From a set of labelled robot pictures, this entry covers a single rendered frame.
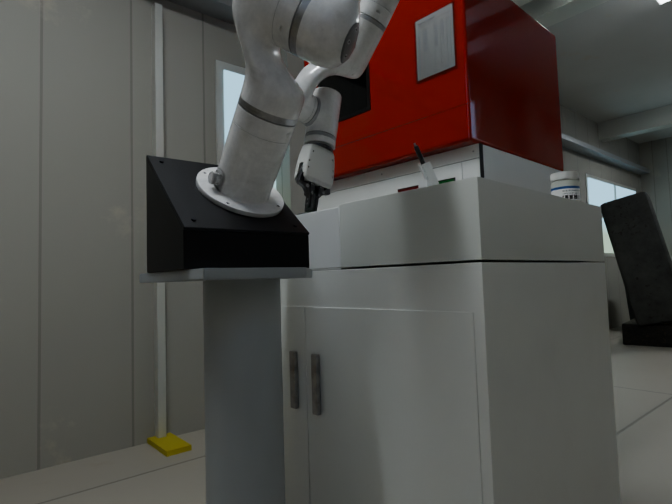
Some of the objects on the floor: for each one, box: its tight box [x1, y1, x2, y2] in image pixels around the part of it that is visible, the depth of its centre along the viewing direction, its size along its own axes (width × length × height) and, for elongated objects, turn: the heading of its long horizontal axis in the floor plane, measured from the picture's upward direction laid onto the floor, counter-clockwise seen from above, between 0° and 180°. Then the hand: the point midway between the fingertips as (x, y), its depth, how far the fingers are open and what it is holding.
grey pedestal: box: [139, 267, 312, 504], centre depth 89 cm, size 51×44×82 cm
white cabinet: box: [280, 262, 621, 504], centre depth 133 cm, size 64×96×82 cm
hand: (311, 204), depth 120 cm, fingers closed
